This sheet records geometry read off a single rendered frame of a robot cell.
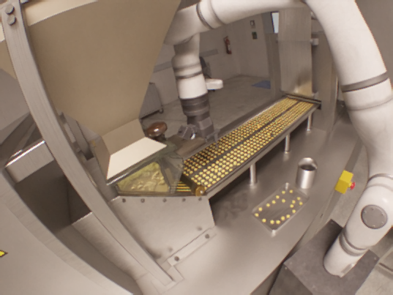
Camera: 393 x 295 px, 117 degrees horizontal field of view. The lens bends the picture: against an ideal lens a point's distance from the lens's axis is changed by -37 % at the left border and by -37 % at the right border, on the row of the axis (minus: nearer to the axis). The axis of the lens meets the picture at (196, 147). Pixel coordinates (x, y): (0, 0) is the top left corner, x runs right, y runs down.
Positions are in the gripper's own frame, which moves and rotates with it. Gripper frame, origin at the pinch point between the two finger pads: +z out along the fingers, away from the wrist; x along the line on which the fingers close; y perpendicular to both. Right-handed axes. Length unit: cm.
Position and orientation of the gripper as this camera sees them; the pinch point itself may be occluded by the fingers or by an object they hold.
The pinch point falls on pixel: (211, 146)
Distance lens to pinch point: 59.4
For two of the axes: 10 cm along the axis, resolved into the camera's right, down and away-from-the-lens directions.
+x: 5.9, 3.3, -7.4
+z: 2.0, 8.2, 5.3
